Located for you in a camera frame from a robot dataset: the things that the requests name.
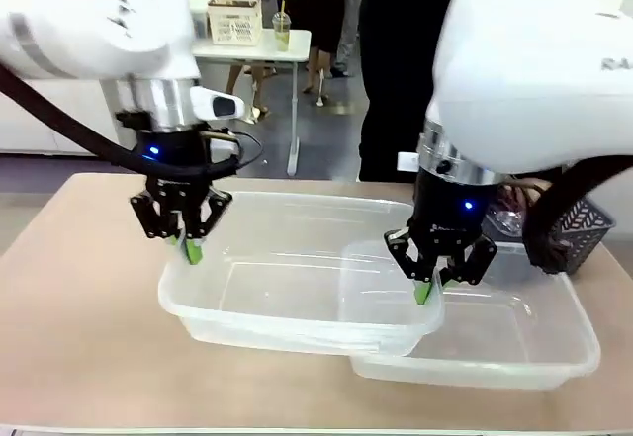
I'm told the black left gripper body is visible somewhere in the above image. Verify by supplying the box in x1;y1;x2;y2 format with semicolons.
134;127;213;220

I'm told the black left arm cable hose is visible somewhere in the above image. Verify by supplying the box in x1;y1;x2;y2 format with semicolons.
0;62;236;180

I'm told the white folding table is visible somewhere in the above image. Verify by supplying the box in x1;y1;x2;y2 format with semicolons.
190;28;313;178

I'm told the plastic cup with straw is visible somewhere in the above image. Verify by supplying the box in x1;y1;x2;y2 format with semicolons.
271;0;294;53

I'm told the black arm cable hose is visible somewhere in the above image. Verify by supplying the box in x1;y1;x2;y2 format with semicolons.
0;62;236;180
522;151;633;275

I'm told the clear plastic bin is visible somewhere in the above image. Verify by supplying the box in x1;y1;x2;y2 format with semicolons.
156;189;445;357
338;240;602;392

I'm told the dark grey woven plastic basket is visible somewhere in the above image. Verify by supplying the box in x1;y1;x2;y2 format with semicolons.
483;192;617;277

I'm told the beige crate with cardboard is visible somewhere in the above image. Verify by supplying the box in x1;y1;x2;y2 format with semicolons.
207;0;263;46

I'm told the bystander in black dress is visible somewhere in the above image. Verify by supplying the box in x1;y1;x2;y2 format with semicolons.
295;0;343;107

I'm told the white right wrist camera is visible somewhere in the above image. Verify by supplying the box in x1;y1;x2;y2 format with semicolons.
397;151;422;174

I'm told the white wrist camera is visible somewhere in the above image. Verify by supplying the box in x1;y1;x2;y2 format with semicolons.
397;151;422;174
190;85;248;122

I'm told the person in black clothes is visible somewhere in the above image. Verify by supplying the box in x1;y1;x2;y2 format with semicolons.
358;0;469;184

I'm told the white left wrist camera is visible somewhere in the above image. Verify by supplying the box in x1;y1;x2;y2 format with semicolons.
190;85;248;122

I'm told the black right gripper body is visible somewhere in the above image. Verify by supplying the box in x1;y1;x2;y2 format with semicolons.
409;168;496;259

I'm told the thin black left gripper cable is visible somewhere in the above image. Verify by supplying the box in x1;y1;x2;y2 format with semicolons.
201;128;264;166

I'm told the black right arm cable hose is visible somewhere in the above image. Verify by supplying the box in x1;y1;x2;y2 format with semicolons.
522;151;633;275

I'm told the bystander in grey trousers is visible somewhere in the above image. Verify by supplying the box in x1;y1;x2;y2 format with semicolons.
331;0;368;79

